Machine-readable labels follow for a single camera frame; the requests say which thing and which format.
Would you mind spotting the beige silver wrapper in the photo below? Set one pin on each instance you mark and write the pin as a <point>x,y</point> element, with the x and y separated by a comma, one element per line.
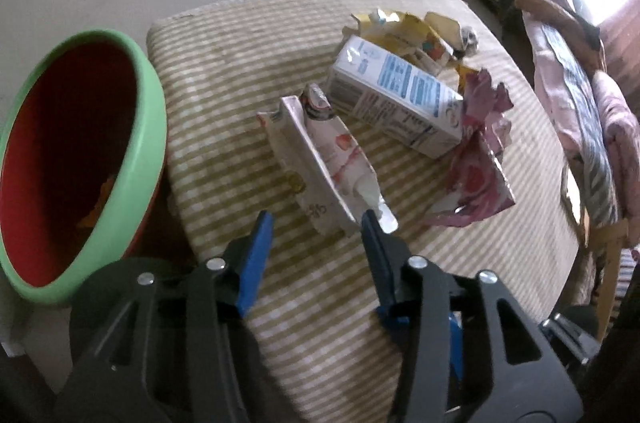
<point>462,39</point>

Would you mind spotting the brown plush toy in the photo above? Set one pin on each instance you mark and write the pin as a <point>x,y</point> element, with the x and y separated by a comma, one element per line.
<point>573,27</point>

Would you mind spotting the blue white milk carton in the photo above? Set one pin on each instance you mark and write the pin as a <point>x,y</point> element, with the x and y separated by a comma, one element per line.
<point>393,96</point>

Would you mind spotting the red bin with green rim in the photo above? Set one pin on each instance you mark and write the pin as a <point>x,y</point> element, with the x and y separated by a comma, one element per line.
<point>82,155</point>

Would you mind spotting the pink quilt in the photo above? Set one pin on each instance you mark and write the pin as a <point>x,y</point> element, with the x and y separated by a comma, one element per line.
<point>621,137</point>

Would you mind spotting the striped woven table mat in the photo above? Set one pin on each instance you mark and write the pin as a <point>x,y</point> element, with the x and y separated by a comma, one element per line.
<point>250,129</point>

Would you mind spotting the white strawberry carton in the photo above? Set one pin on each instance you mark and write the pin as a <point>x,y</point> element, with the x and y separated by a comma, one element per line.
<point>331,177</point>

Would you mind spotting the bed with plaid sheet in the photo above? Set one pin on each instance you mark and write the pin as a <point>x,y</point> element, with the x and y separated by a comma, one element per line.
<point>562,81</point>

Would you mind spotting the yellow crushed carton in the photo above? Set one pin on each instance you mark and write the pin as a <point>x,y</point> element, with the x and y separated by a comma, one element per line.
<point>404,35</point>

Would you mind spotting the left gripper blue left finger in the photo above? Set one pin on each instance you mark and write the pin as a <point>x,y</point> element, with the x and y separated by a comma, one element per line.
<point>255,250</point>

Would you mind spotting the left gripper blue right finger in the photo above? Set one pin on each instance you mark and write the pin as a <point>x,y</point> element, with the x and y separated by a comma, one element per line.
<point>381,251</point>

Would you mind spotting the pink wrapper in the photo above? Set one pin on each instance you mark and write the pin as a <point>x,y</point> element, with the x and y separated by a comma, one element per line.
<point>477,187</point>

